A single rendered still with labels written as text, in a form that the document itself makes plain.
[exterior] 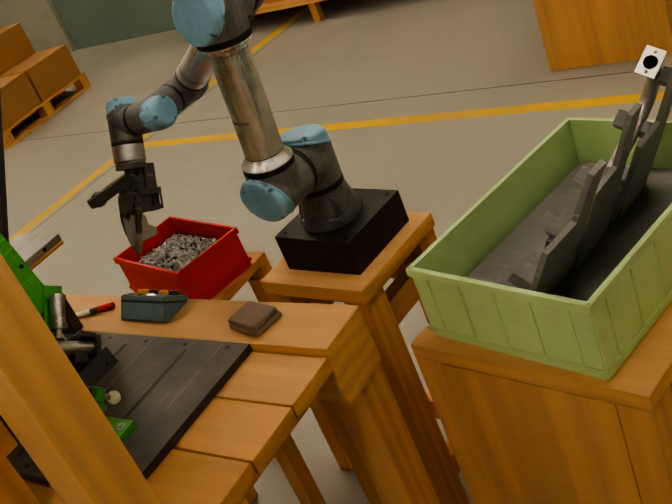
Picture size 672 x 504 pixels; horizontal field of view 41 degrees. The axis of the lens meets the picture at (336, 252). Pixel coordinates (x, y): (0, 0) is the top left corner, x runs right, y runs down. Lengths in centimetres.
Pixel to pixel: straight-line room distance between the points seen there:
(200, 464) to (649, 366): 81
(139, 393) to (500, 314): 76
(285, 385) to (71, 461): 54
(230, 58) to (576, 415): 95
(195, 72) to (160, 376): 68
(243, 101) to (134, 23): 813
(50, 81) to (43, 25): 248
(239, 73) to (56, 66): 682
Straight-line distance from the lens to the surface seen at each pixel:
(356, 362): 183
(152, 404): 185
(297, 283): 210
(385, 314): 205
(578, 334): 159
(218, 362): 186
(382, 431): 195
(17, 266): 203
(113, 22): 1015
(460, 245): 187
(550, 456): 186
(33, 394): 129
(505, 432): 188
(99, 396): 181
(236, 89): 182
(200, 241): 243
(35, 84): 838
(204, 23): 175
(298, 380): 174
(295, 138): 199
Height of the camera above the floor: 186
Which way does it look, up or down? 28 degrees down
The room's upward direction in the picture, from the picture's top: 23 degrees counter-clockwise
